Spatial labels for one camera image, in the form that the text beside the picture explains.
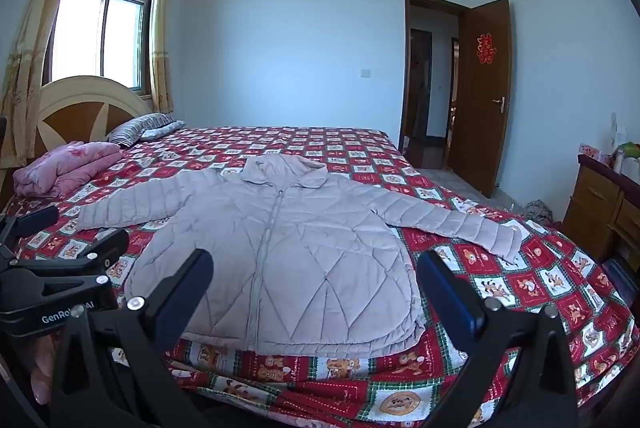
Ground red checkered printed bedspread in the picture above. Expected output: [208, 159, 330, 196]
[2, 125, 640, 428]

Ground cream and wooden headboard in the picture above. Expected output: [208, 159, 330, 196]
[0, 76, 153, 209]

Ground green and white bag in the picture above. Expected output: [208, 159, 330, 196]
[612, 141, 640, 184]

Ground wide yellow floral curtain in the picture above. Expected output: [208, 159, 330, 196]
[0, 0, 103, 169]

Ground pink folded quilt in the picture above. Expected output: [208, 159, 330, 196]
[12, 141, 123, 199]

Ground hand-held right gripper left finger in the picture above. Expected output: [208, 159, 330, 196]
[50, 249, 214, 428]

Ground narrow yellow floral curtain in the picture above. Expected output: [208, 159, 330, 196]
[149, 0, 177, 114]

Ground wooden dresser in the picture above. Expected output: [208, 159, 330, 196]
[560, 153, 640, 274]

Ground patterned bag on floor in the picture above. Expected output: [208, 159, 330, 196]
[520, 199, 553, 224]

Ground brown wooden door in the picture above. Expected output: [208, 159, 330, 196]
[446, 0, 513, 199]

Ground window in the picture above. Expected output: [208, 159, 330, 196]
[42, 0, 161, 96]

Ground red paper door decoration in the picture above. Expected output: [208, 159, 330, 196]
[476, 33, 498, 64]

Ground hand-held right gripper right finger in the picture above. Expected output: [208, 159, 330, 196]
[417, 251, 593, 428]

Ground person's left hand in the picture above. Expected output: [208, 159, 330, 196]
[27, 335, 58, 404]

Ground grey patterned pillow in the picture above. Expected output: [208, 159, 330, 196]
[140, 118, 187, 141]

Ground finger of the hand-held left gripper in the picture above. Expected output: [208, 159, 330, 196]
[7, 228, 130, 280]
[0, 205, 60, 250]

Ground brown door frame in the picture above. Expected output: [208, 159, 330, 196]
[400, 0, 473, 149]

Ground beige quilted puffer jacket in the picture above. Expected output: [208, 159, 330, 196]
[74, 154, 523, 357]

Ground striped pillow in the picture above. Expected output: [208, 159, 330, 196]
[107, 113, 176, 146]

